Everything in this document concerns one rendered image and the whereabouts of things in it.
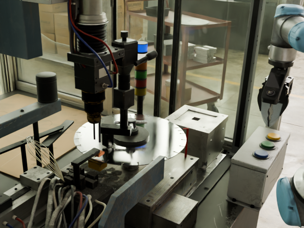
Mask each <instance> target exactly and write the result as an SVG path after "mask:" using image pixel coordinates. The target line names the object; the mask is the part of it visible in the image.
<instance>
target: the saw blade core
mask: <svg viewBox="0 0 304 228"><path fill-rule="evenodd" d="M128 115H129V114H128ZM130 115H131V117H132V118H134V119H136V120H147V123H146V124H136V126H140V127H143V128H145V129H147V130H148V131H149V139H148V140H147V141H146V142H144V143H141V144H137V145H124V144H120V143H118V142H116V141H114V145H111V146H110V147H105V146H103V145H102V134H100V139H101V142H99V123H97V124H95V140H94V136H93V124H91V123H89V122H87V123H85V124H84V125H82V126H81V127H80V128H79V129H78V130H77V131H76V133H75V135H74V144H75V146H76V148H77V149H78V150H79V151H80V152H81V153H82V154H84V153H86V152H88V151H89V150H91V149H92V148H94V147H95V148H97V149H100V150H102V151H104V155H102V156H100V157H95V156H94V157H92V158H91V159H93V160H94V159H95V158H96V161H99V162H102V163H106V164H111V165H118V166H121V165H122V162H123V166H138V163H139V166H144V165H148V164H150V163H151V162H152V161H153V160H155V159H156V158H157V157H158V156H160V155H161V156H164V157H165V161H166V160H168V159H170V158H173V157H174V156H176V155H177V154H179V153H180V152H181V151H182V150H183V149H184V147H185V145H186V135H185V133H184V132H183V131H178V130H182V129H181V128H179V127H178V126H177V125H175V124H174V123H171V122H170V121H168V120H165V119H161V118H159V117H155V116H149V115H144V114H138V115H137V114H130ZM114 121H120V114H114V115H109V116H104V117H101V123H100V125H101V124H114Z"/></svg>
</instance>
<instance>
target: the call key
mask: <svg viewBox="0 0 304 228"><path fill-rule="evenodd" d="M267 137H268V138H269V139H272V140H279V139H280V135H278V134H276V133H269V134H268V135H267Z"/></svg>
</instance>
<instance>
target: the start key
mask: <svg viewBox="0 0 304 228"><path fill-rule="evenodd" d="M261 146H262V147H264V148H268V149H271V148H274V143H273V142H270V141H263V142H262V143H261Z"/></svg>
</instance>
